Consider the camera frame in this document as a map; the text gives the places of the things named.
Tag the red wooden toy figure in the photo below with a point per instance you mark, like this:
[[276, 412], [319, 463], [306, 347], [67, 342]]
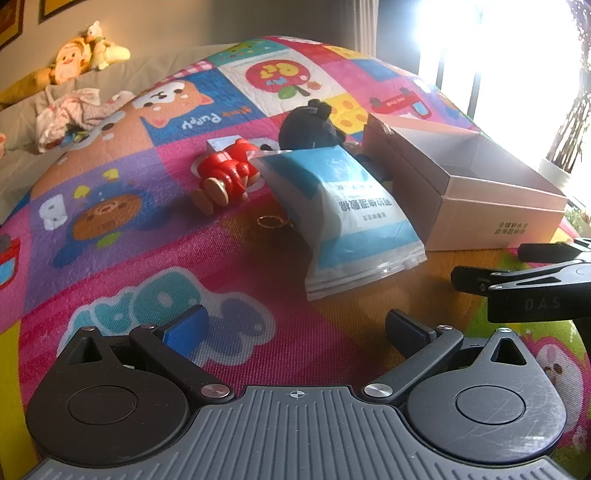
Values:
[[226, 170]]

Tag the small white box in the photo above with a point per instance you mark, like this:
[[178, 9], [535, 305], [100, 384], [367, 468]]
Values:
[[221, 144]]

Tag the black plush toy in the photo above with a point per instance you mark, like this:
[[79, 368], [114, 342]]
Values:
[[304, 129]]

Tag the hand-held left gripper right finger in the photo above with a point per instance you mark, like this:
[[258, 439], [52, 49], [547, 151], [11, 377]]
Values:
[[406, 330]]

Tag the orange monkey plush toy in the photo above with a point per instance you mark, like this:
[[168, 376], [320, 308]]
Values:
[[69, 60]]

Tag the dark framed wall picture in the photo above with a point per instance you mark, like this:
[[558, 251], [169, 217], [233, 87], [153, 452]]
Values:
[[60, 8], [9, 21]]

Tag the crumpled patterned cloth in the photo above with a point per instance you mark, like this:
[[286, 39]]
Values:
[[69, 113]]

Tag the colourful cartoon printed play mat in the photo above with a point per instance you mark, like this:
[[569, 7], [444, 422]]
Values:
[[138, 240]]

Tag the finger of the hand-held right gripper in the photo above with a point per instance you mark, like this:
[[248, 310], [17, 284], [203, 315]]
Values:
[[545, 251], [471, 279]]

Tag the beige bed sheet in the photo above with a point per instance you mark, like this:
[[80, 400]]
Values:
[[18, 152]]

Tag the white plant pot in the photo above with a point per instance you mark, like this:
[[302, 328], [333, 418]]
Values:
[[556, 174]]

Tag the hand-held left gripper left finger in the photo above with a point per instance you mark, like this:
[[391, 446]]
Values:
[[187, 325]]

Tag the grey curtain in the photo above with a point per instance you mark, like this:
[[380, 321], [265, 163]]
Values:
[[360, 23]]

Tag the tall twiggy plant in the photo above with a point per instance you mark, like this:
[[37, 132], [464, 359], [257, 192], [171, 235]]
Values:
[[575, 134]]

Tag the blue and white packet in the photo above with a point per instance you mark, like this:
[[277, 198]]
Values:
[[351, 217]]

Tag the small colourful toy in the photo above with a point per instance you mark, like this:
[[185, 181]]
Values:
[[76, 137]]

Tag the small yellow plush toy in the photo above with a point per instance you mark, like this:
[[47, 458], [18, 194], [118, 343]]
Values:
[[108, 50]]

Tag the pink cardboard box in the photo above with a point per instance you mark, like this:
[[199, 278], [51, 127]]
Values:
[[480, 203]]

